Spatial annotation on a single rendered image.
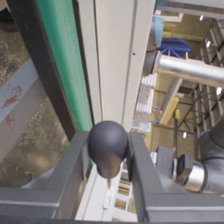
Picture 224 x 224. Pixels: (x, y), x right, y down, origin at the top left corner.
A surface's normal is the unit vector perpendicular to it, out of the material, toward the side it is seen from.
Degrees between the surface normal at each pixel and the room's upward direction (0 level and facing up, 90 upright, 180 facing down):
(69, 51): 0
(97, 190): 90
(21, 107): 0
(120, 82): 90
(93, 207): 90
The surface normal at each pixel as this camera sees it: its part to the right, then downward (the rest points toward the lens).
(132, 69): -0.25, 0.76
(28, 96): 0.97, 0.21
